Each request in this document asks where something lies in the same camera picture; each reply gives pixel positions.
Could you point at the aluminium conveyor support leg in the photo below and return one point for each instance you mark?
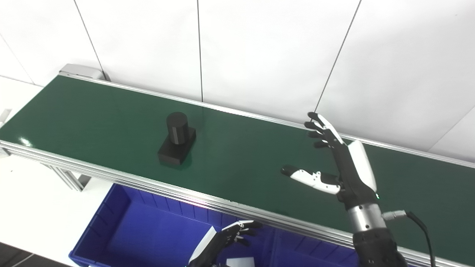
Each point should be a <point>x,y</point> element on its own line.
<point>66,178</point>

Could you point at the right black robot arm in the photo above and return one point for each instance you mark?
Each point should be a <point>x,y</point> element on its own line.
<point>371,237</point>

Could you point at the black cylinder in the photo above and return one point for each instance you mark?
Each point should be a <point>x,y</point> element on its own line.
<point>176,144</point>

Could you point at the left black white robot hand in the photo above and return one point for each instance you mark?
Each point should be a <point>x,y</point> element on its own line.
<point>213,246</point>

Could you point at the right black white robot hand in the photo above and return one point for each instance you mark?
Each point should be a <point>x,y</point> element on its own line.
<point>352,174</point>

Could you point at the blue plastic bin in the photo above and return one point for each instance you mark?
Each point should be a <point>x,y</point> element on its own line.
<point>148,230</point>
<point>308,252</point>

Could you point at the grey conveyor end housing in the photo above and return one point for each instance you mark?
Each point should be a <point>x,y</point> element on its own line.
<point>83,70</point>

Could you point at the green conveyor belt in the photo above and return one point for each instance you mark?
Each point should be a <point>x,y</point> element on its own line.
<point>241,155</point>

